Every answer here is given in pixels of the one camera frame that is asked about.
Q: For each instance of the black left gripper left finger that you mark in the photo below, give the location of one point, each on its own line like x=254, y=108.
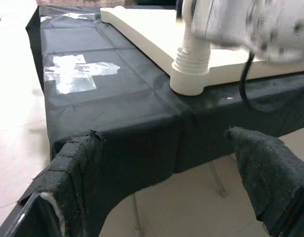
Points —
x=68, y=185

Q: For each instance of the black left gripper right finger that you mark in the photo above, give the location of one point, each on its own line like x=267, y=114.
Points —
x=270, y=177

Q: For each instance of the white plastic table leg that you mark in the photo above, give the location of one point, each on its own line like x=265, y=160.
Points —
x=191, y=59

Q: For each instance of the white plastic table top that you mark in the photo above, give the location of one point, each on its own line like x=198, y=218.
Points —
x=154, y=32

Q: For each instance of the grey metal table support leg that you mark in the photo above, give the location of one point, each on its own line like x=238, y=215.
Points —
x=217, y=180
x=137, y=212

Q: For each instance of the black tablecloth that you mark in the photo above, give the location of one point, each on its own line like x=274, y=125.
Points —
x=117, y=111

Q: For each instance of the clear tape patch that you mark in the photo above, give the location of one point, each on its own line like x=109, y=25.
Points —
x=75, y=74

